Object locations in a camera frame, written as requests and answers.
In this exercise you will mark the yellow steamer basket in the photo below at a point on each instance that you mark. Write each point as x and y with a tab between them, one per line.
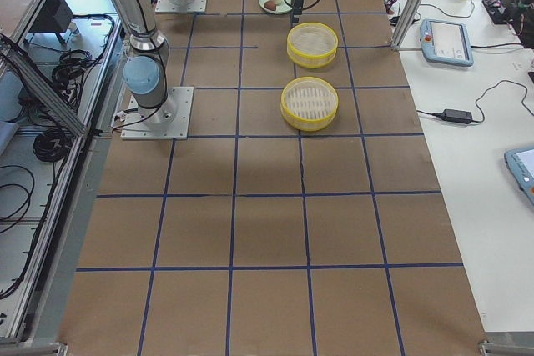
309	104
311	45

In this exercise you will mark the brown bun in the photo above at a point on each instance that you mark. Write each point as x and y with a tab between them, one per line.
270	6

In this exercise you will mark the teach pendant far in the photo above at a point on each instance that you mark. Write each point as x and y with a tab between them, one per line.
446	43

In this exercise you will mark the teach pendant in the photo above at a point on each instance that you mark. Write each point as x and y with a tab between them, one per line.
520	164
446	43

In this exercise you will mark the black power adapter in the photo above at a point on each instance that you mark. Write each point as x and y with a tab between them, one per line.
456	116

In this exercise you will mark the black electronics box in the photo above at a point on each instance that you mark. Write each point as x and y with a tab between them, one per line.
55	16

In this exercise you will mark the brown paper table mat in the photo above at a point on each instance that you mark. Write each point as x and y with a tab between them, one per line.
251	238

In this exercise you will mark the teach pendant near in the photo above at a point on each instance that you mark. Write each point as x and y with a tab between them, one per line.
520	164

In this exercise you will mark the aluminium frame post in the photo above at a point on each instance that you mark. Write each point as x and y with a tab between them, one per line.
413	1

